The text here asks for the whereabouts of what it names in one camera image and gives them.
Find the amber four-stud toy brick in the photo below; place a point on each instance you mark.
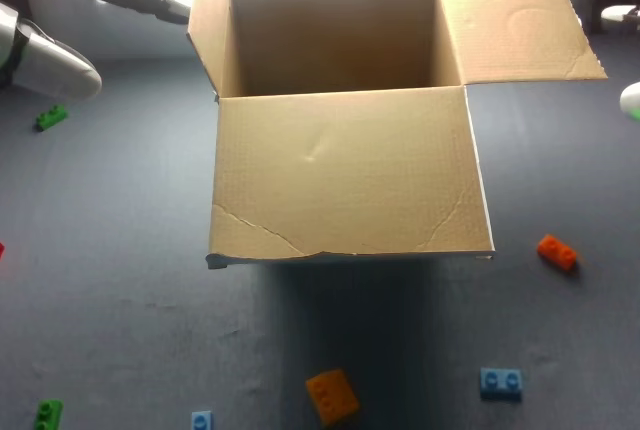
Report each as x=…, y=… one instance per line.
x=332, y=396

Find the orange two-stud toy brick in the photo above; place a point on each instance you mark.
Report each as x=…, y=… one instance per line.
x=556, y=252

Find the light blue toy brick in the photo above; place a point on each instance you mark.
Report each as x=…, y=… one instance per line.
x=201, y=421
x=501, y=384

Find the white-sided cardboard box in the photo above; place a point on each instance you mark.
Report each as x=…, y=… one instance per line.
x=345, y=175

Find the grey table cloth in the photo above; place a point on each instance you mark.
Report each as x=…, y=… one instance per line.
x=125, y=300

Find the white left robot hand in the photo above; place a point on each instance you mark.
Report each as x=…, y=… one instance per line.
x=55, y=67

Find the green toy brick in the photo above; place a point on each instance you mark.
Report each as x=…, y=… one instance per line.
x=48, y=416
x=51, y=118

